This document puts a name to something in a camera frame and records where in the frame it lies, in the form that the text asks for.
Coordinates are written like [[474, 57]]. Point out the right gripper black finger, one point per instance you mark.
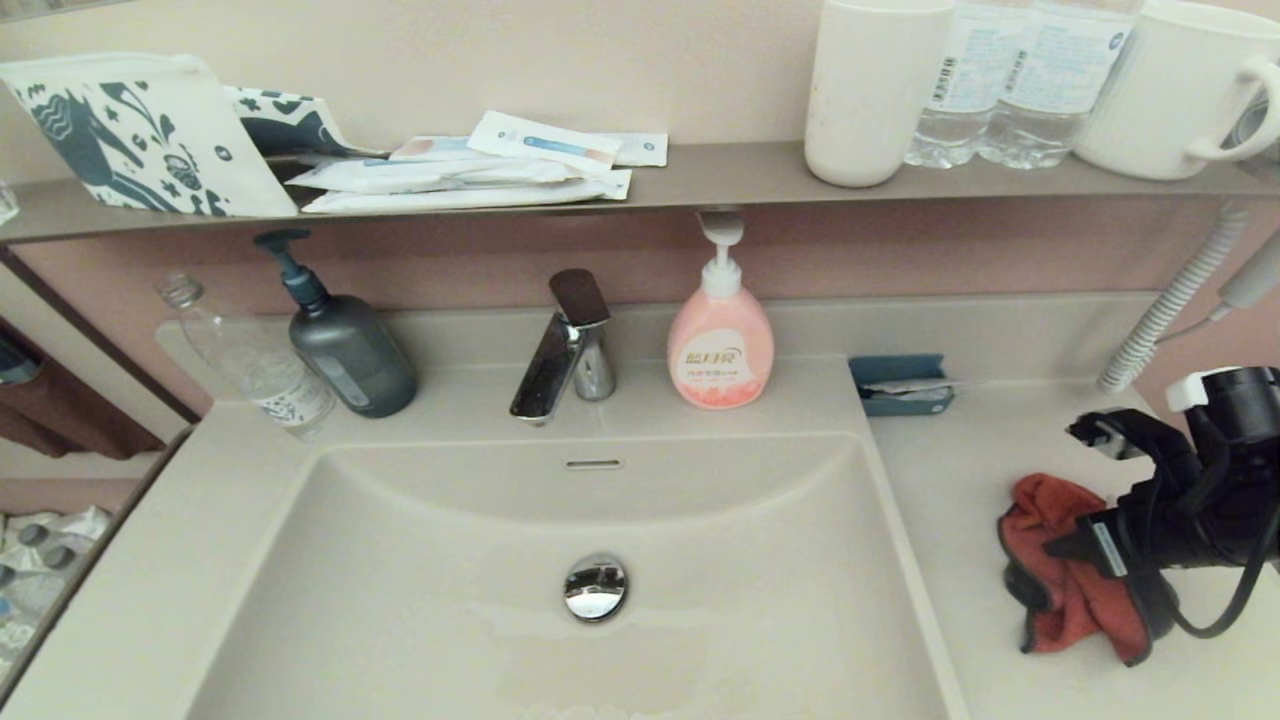
[[1130, 445], [1085, 548]]

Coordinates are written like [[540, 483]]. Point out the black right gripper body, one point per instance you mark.
[[1210, 510]]

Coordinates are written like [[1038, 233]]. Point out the red and grey cloth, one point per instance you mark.
[[1040, 505]]

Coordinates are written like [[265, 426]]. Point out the chrome faucet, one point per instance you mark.
[[560, 360]]

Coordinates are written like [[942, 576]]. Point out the beige sink basin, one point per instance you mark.
[[400, 600]]

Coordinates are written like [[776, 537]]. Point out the grey hair dryer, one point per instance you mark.
[[1250, 280]]

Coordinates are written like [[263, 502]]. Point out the thin white wrapped item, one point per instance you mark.
[[915, 392]]

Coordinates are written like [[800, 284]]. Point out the small blue tray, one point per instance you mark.
[[880, 370]]

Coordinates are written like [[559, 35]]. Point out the white ribbed mug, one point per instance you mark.
[[1160, 90]]

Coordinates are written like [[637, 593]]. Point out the clear labelled water bottle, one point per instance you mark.
[[968, 80], [1060, 70]]

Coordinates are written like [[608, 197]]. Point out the pink soap pump bottle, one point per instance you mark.
[[720, 350]]

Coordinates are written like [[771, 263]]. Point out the white plastic tumbler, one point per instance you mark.
[[875, 90]]

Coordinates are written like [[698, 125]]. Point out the chrome drain stopper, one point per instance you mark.
[[596, 587]]

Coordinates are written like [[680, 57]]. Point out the small white sachet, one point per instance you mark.
[[645, 150]]

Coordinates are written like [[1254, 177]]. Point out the white sachet with blue stripe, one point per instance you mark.
[[545, 141]]

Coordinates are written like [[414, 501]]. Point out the wide flat white sachet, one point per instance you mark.
[[480, 196]]

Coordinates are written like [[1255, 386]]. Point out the long white sachet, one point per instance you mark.
[[430, 174]]

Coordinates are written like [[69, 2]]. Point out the dark grey pump bottle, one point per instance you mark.
[[350, 360]]

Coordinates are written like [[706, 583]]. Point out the peach and blue sachet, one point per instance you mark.
[[430, 148]]

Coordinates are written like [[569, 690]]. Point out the empty clear plastic bottle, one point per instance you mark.
[[260, 370]]

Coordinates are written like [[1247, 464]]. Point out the small blue-print pouch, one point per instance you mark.
[[300, 123]]

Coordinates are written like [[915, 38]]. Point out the large white blue-print pouch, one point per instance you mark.
[[150, 130]]

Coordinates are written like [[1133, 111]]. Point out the brown hanging towel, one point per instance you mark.
[[70, 410]]

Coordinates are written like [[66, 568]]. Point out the plastic-wrapped bottle pack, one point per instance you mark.
[[40, 570]]

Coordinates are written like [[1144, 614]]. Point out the black and white wrist camera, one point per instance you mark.
[[1240, 405]]

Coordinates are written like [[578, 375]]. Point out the grey wall shelf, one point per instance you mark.
[[720, 173]]

